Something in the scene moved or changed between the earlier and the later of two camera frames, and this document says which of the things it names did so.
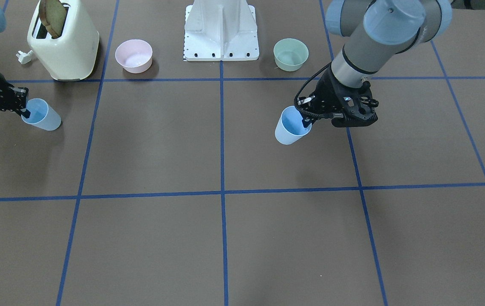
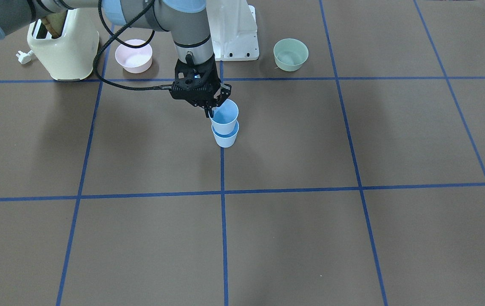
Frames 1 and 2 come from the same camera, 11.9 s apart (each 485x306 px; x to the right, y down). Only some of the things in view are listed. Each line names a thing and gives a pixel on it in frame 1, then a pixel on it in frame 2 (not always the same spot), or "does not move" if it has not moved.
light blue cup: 41,115 to 225,117
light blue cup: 290,128 to 226,140
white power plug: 24,58 does not move
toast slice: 52,14 does not move
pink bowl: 134,56 does not move
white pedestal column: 217,30 does not move
